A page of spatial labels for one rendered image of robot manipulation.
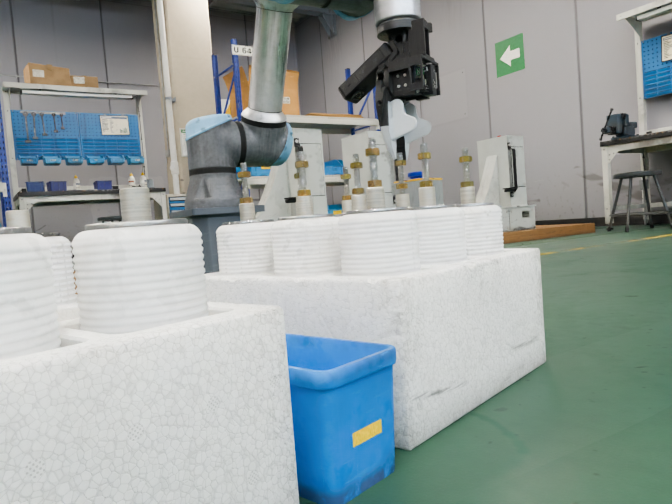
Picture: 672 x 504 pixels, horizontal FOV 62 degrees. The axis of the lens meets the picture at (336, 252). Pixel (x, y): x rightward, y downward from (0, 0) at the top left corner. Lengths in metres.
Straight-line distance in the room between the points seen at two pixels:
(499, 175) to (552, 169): 2.15
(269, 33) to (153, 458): 1.15
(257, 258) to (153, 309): 0.39
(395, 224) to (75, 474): 0.41
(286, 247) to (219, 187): 0.69
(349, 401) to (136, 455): 0.19
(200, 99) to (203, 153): 6.14
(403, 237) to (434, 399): 0.18
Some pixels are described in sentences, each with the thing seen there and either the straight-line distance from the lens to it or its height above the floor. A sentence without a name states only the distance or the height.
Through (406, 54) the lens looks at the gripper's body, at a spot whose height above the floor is 0.50.
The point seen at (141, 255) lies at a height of 0.23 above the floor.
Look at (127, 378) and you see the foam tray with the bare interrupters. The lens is 0.37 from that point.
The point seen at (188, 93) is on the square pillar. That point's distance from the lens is 7.50.
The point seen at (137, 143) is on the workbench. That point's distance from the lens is 7.00.
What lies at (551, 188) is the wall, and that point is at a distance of 6.61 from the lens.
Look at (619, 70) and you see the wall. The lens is 6.29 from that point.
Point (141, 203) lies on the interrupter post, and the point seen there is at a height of 0.27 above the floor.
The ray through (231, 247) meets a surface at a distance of 0.80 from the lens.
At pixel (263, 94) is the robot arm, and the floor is 0.57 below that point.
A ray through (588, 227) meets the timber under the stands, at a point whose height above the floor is 0.05.
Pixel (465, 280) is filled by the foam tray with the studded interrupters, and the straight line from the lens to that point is 0.70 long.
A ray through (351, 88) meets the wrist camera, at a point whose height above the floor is 0.46.
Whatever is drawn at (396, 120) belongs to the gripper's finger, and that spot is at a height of 0.40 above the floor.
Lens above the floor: 0.24
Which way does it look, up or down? 3 degrees down
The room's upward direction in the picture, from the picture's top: 4 degrees counter-clockwise
